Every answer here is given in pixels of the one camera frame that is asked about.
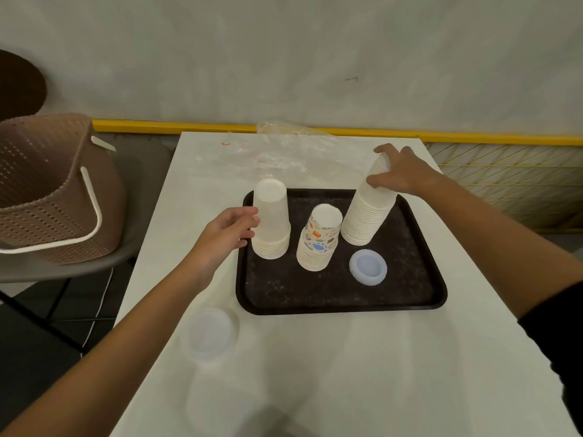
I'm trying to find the person's right hand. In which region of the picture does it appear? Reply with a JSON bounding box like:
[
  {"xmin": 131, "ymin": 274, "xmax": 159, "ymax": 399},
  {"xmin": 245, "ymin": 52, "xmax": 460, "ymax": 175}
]
[{"xmin": 367, "ymin": 143, "xmax": 441, "ymax": 198}]

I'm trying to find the person's left hand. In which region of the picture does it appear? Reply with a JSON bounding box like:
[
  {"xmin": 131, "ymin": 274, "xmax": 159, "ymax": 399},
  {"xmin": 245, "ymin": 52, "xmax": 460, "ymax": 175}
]
[{"xmin": 193, "ymin": 207, "xmax": 261, "ymax": 280}]

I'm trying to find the single white paper cup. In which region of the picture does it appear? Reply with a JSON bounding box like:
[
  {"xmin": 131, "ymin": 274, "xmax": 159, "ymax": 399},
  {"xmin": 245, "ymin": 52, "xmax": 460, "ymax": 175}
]
[{"xmin": 252, "ymin": 178, "xmax": 290, "ymax": 244}]

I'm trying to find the tall stack of white cups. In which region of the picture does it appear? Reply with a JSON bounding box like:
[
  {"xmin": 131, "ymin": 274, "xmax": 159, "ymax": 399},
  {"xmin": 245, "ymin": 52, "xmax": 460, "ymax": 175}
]
[{"xmin": 340, "ymin": 152, "xmax": 398, "ymax": 246}]

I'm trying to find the person's right forearm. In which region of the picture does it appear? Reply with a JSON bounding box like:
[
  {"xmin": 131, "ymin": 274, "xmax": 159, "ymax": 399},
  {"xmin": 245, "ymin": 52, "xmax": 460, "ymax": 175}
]
[{"xmin": 421, "ymin": 172, "xmax": 583, "ymax": 320}]

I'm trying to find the person's left forearm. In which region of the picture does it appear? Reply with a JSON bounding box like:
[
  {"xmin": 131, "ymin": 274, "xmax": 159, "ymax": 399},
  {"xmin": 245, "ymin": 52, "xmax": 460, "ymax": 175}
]
[{"xmin": 0, "ymin": 257, "xmax": 215, "ymax": 437}]

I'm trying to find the yellow metal bar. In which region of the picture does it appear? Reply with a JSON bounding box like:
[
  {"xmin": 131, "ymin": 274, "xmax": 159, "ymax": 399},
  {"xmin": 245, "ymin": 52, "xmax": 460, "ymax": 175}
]
[{"xmin": 91, "ymin": 118, "xmax": 583, "ymax": 147}]

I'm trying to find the colourful printed paper cup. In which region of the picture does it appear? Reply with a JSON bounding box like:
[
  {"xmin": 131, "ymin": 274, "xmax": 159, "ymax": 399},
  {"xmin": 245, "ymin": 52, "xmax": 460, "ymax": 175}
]
[{"xmin": 302, "ymin": 204, "xmax": 343, "ymax": 255}]

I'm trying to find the clear plastic wrap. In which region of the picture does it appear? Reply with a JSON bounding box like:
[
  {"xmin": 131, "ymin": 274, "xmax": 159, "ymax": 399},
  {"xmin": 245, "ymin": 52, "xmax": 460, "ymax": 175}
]
[{"xmin": 190, "ymin": 120, "xmax": 340, "ymax": 179}]

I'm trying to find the bluish white round lid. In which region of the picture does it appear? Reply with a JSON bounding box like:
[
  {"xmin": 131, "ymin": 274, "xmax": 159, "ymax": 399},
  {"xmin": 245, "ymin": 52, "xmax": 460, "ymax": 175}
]
[{"xmin": 349, "ymin": 249, "xmax": 388, "ymax": 286}]

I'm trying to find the grey chair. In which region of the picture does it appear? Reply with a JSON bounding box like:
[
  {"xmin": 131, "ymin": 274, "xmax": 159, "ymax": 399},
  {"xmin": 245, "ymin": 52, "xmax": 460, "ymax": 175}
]
[{"xmin": 0, "ymin": 132, "xmax": 175, "ymax": 355}]

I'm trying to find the black plastic tray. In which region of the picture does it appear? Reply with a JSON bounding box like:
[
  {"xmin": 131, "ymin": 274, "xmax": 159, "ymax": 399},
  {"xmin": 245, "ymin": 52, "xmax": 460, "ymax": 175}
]
[{"xmin": 235, "ymin": 188, "xmax": 448, "ymax": 316}]

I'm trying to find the translucent round plastic lid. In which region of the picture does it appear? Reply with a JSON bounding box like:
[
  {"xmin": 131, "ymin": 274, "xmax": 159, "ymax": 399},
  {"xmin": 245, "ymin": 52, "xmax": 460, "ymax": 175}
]
[{"xmin": 179, "ymin": 307, "xmax": 240, "ymax": 365}]

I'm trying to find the brown perforated plastic basket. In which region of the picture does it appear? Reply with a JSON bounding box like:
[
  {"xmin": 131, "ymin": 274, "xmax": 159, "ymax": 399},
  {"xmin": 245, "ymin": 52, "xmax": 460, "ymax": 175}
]
[{"xmin": 0, "ymin": 113, "xmax": 127, "ymax": 266}]

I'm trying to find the black sleeve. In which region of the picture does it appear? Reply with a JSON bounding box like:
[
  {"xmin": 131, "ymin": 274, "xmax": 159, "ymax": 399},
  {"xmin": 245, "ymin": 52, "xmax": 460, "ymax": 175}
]
[{"xmin": 517, "ymin": 279, "xmax": 583, "ymax": 435}]

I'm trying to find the dark brown round object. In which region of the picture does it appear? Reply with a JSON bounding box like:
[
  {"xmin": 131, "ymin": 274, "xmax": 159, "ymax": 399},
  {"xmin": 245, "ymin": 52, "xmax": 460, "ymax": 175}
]
[{"xmin": 0, "ymin": 49, "xmax": 48, "ymax": 124}]

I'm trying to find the yellow wire mesh panel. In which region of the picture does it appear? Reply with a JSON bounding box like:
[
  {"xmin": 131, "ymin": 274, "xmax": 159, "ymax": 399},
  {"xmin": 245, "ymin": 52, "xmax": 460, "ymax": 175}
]
[{"xmin": 424, "ymin": 142, "xmax": 583, "ymax": 234}]

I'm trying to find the white cable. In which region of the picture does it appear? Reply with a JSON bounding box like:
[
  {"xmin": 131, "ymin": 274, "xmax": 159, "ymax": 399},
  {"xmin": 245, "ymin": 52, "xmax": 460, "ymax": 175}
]
[{"xmin": 81, "ymin": 266, "xmax": 115, "ymax": 357}]

